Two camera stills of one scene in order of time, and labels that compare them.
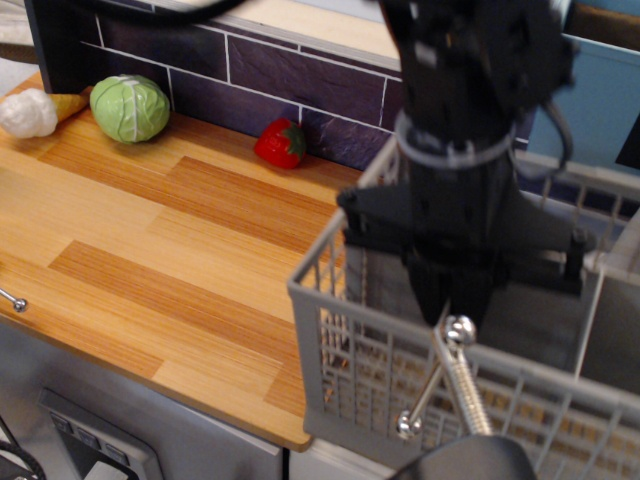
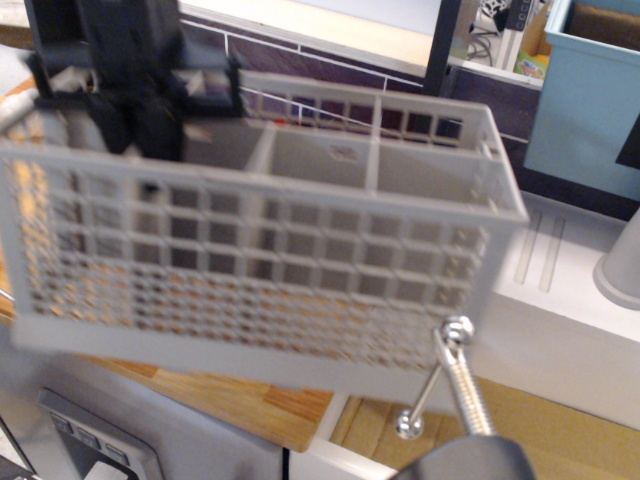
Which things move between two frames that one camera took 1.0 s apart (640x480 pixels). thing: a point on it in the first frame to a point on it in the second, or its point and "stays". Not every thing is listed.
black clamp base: x=470 y=457 stays
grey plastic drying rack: x=560 y=373 to x=317 y=240
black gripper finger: x=432 y=286 to x=109 y=114
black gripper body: x=463 y=219 to x=127 y=54
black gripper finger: x=472 y=297 to x=157 y=128
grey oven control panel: x=101 y=445 stays
